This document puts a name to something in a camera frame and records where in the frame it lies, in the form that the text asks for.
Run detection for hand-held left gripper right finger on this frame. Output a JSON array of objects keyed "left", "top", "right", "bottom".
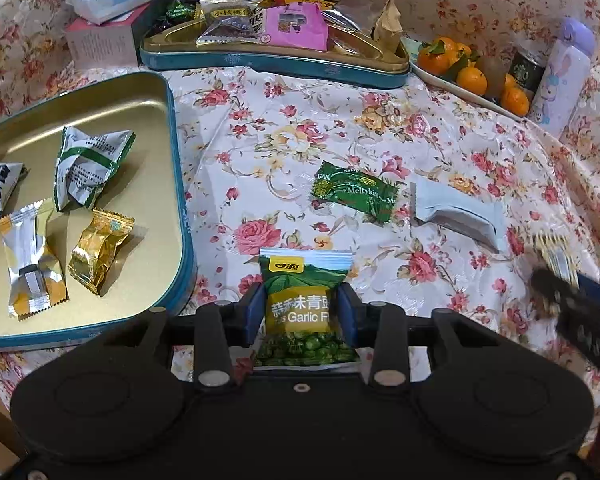
[{"left": 336, "top": 282, "right": 520, "bottom": 389}]

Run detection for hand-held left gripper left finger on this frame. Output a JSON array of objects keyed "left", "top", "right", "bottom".
[{"left": 77, "top": 282, "right": 264, "bottom": 392}]

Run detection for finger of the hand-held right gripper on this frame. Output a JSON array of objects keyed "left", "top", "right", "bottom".
[{"left": 529, "top": 267, "right": 600, "bottom": 363}]

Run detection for green pea snack packet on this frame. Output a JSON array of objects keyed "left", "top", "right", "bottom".
[{"left": 253, "top": 248, "right": 362, "bottom": 372}]

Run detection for yellow patterned snack packet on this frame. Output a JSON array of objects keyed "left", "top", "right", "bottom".
[{"left": 534, "top": 231, "right": 580, "bottom": 288}]

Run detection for teal metal tin box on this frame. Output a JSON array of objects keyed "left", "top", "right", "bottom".
[{"left": 0, "top": 71, "right": 197, "bottom": 352}]

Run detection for white green snack packet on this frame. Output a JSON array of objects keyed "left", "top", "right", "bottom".
[{"left": 54, "top": 126, "right": 137, "bottom": 212}]

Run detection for yellow silver snack packet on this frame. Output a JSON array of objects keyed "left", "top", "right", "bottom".
[{"left": 0, "top": 198, "right": 71, "bottom": 322}]

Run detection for green foil chocolate packet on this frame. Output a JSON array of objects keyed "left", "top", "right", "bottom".
[{"left": 309, "top": 160, "right": 401, "bottom": 224}]

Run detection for white grey snack packet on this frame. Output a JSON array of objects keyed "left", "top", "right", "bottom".
[{"left": 409, "top": 179, "right": 509, "bottom": 254}]

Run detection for gold foil candy packet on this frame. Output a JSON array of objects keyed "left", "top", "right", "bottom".
[{"left": 68, "top": 208, "right": 136, "bottom": 297}]

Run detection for floral printed cloth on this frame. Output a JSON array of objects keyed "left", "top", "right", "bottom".
[{"left": 0, "top": 0, "right": 600, "bottom": 461}]

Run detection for purple thermos bottle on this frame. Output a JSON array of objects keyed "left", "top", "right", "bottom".
[{"left": 528, "top": 16, "right": 597, "bottom": 139}]

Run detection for dark green can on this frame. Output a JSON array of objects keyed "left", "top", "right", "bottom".
[{"left": 509, "top": 47, "right": 552, "bottom": 104}]

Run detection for white fruit plate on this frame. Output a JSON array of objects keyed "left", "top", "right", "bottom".
[{"left": 401, "top": 35, "right": 532, "bottom": 122}]

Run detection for pile of mandarin oranges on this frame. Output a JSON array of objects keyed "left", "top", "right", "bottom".
[{"left": 416, "top": 36, "right": 531, "bottom": 116}]

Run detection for teal metal tin lid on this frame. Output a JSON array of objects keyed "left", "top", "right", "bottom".
[{"left": 139, "top": 15, "right": 412, "bottom": 89}]

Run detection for clear cake packet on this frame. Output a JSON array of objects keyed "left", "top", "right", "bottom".
[{"left": 325, "top": 7, "right": 382, "bottom": 57}]

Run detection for clear dark nut packet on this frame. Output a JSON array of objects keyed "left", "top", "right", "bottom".
[{"left": 196, "top": 14, "right": 262, "bottom": 47}]

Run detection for brown paper packet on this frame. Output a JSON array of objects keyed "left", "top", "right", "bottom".
[{"left": 371, "top": 0, "right": 404, "bottom": 54}]

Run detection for pink snack packet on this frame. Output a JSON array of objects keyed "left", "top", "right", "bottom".
[{"left": 261, "top": 2, "right": 329, "bottom": 52}]

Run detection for beige label snack packet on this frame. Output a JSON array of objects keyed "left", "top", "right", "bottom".
[{"left": 199, "top": 0, "right": 269, "bottom": 24}]

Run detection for green foil wrapped candy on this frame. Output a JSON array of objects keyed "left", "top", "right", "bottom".
[{"left": 165, "top": 0, "right": 198, "bottom": 24}]

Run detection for pink cardboard box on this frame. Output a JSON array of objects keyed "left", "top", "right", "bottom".
[{"left": 64, "top": 2, "right": 152, "bottom": 69}]

